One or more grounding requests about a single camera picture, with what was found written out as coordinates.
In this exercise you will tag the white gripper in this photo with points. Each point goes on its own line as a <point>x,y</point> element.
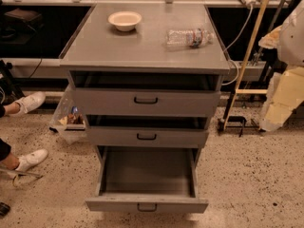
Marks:
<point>293,40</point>

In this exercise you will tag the clear plastic water bottle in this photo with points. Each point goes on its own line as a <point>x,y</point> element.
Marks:
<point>192,38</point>

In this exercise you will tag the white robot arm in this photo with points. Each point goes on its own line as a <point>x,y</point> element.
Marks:
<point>285,92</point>

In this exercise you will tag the grey metal drawer cabinet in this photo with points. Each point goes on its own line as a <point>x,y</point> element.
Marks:
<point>99,46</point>

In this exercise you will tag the grey middle drawer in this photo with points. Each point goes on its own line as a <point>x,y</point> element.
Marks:
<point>146,131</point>

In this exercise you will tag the grey drawer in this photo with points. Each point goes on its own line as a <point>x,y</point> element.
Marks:
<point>145,94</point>
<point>146,131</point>
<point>146,180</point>

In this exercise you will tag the grey bottom drawer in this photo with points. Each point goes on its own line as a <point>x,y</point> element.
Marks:
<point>146,180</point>

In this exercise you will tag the grey top drawer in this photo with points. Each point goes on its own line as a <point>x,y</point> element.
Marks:
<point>145,94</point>

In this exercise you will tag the black stand base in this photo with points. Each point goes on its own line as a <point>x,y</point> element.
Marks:
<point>238,122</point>

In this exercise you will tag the cream paper bowl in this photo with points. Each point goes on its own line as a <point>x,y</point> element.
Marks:
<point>124,20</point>

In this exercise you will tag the clear plastic snack bin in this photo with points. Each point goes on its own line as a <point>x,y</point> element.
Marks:
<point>67,120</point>

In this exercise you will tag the black box on shelf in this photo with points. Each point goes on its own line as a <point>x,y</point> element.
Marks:
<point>24,20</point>

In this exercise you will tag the upper white sneaker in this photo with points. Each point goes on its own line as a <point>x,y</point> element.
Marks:
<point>29,103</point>

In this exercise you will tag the white sneaker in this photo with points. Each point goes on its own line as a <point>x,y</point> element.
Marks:
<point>29,103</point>
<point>32,159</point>

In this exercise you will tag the lower white sneaker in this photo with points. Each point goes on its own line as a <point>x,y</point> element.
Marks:
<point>32,159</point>

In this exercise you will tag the wooden ladder frame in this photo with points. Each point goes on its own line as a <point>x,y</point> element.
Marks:
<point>238,90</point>

